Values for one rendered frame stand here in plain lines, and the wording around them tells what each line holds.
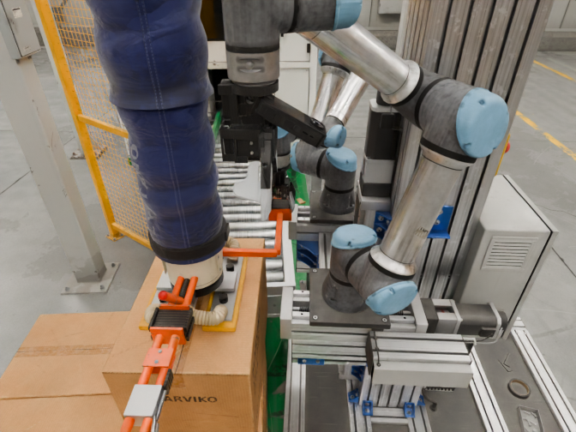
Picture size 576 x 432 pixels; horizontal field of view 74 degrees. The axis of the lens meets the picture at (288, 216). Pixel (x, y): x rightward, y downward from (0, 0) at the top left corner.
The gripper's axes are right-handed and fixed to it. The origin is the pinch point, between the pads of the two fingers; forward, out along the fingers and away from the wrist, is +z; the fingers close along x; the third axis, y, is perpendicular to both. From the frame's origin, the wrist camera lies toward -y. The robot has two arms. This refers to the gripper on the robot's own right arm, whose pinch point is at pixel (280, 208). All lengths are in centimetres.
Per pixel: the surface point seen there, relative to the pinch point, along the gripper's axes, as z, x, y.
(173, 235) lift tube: -18, -27, 40
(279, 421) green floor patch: 108, -1, 24
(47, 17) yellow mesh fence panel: -50, -137, -121
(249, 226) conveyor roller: 54, -21, -63
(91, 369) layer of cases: 53, -73, 34
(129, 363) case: 13, -40, 58
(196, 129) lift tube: -45, -18, 35
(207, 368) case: 13, -18, 59
